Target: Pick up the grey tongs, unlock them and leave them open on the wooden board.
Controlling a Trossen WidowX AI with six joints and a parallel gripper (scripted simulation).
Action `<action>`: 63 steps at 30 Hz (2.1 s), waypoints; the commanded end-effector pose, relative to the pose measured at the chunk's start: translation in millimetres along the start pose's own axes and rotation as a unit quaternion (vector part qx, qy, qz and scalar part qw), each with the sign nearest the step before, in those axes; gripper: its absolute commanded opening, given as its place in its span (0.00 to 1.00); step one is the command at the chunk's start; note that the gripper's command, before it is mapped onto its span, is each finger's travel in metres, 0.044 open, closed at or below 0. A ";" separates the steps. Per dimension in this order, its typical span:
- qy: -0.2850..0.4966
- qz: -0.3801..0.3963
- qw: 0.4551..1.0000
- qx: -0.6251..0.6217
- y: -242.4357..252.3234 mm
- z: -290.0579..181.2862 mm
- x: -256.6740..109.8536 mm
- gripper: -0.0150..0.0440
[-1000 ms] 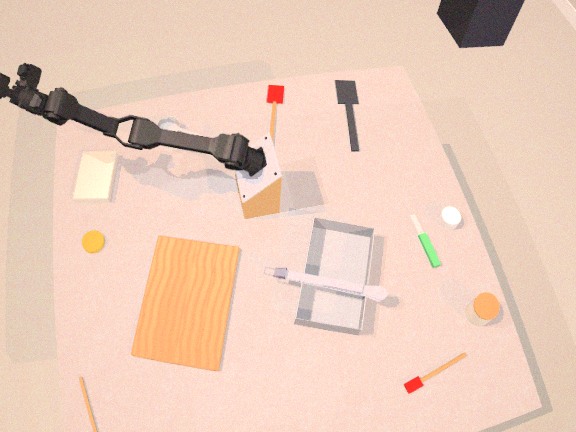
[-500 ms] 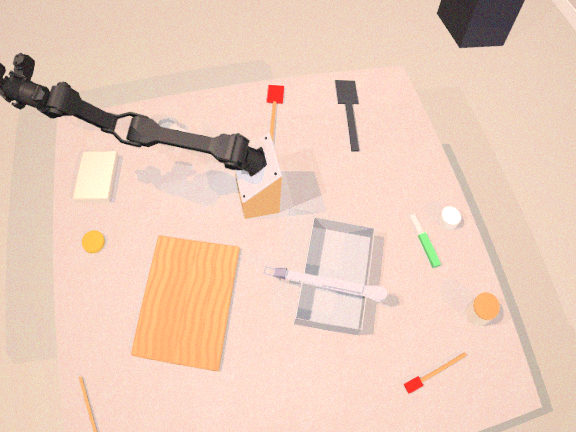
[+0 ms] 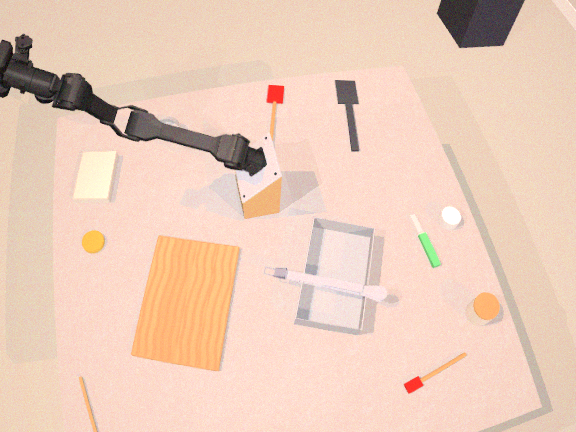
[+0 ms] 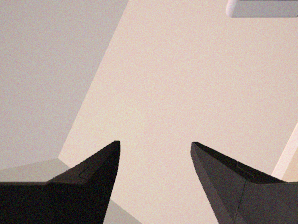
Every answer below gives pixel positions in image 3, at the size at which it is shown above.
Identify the cream jar with orange lid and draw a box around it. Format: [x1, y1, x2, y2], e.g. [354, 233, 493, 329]
[466, 293, 500, 326]

